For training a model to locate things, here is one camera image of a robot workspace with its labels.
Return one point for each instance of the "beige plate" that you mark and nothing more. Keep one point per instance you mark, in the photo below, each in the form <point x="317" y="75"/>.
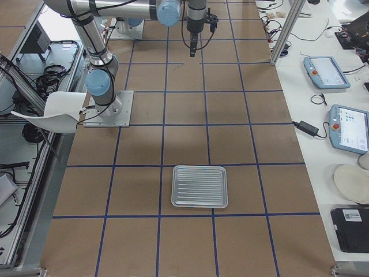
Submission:
<point x="352" y="182"/>

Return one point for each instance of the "metal ribbed tray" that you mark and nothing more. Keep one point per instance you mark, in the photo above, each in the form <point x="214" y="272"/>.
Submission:
<point x="199" y="187"/>

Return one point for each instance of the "black laptop power brick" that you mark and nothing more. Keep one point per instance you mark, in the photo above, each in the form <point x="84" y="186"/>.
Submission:
<point x="306" y="128"/>

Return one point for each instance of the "black flat box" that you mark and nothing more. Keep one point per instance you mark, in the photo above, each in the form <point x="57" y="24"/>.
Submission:
<point x="351" y="227"/>

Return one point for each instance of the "upper teach pendant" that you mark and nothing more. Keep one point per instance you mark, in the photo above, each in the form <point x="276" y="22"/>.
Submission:
<point x="325" y="73"/>

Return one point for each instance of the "lower teach pendant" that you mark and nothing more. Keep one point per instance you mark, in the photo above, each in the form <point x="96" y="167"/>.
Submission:
<point x="348" y="129"/>

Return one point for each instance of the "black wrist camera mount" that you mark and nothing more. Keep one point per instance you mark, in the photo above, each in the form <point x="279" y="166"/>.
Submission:
<point x="212" y="20"/>

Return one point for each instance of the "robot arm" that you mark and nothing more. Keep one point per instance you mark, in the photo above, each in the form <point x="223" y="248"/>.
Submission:
<point x="152" y="48"/>

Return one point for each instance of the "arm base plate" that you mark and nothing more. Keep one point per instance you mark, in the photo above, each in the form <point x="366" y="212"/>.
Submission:
<point x="117" y="114"/>
<point x="126" y="29"/>

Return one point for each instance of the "aluminium frame post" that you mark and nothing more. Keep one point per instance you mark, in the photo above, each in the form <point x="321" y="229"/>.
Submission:
<point x="286" y="30"/>

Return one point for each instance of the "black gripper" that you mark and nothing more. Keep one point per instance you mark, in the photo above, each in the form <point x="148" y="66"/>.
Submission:
<point x="194" y="26"/>

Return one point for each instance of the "teach pendant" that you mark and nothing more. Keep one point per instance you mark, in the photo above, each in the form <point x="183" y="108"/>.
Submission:
<point x="348" y="129"/>
<point x="325" y="73"/>

